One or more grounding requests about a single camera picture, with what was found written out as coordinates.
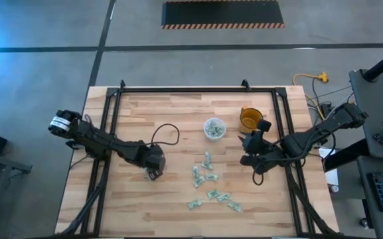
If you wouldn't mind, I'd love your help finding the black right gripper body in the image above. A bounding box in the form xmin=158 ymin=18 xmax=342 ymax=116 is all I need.
xmin=260 ymin=141 xmax=283 ymax=167

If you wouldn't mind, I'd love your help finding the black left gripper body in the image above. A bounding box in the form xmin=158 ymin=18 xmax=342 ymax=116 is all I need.
xmin=137 ymin=145 xmax=167 ymax=172

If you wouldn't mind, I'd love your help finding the yellow enamel mug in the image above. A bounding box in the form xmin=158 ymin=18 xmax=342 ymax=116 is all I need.
xmin=239 ymin=106 xmax=265 ymax=134

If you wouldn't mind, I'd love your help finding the clear plastic cup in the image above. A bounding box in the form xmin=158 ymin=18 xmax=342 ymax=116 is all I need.
xmin=203 ymin=117 xmax=227 ymax=141

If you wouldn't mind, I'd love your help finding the white paper sheet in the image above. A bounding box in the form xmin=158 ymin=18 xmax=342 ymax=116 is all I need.
xmin=317 ymin=147 xmax=340 ymax=187

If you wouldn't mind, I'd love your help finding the grey desk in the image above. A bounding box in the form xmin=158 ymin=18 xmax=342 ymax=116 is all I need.
xmin=356 ymin=155 xmax=383 ymax=239
xmin=348 ymin=68 xmax=383 ymax=160

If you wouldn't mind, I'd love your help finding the black hazard-striped floor mat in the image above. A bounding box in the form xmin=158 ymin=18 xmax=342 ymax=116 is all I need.
xmin=161 ymin=0 xmax=285 ymax=30

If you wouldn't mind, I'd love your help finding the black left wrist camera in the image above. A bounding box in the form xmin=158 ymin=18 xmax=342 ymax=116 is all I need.
xmin=143 ymin=143 xmax=165 ymax=160

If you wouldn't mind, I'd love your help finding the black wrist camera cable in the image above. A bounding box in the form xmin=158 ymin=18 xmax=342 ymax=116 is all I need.
xmin=252 ymin=170 xmax=266 ymax=187
xmin=150 ymin=123 xmax=181 ymax=147

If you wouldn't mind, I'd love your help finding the black aluminium table frame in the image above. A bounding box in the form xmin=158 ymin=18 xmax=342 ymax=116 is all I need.
xmin=58 ymin=79 xmax=341 ymax=239

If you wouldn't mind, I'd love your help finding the yellow extension cord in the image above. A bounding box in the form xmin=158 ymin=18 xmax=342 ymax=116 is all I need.
xmin=292 ymin=72 xmax=330 ymax=122

